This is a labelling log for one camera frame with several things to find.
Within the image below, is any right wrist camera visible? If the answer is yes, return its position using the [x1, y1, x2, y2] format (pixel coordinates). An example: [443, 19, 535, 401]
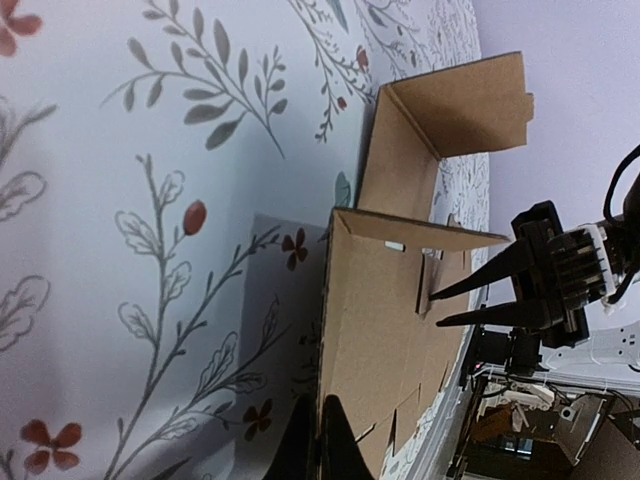
[472, 328, 542, 377]

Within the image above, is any floral patterned table mat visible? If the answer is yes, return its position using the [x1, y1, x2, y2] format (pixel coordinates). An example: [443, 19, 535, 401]
[1, 1, 480, 479]

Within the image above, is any brown cardboard box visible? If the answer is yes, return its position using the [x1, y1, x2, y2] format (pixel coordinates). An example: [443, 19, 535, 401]
[316, 52, 534, 476]

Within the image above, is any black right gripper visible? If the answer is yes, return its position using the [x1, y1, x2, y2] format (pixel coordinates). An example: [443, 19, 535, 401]
[429, 200, 606, 348]

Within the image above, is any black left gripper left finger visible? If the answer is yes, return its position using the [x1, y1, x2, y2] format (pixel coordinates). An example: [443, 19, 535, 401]
[264, 394, 315, 480]

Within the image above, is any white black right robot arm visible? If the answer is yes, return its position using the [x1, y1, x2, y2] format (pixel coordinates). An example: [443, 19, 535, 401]
[429, 149, 639, 376]

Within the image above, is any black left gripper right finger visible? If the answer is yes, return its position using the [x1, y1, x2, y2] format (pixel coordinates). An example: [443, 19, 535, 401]
[319, 395, 373, 480]

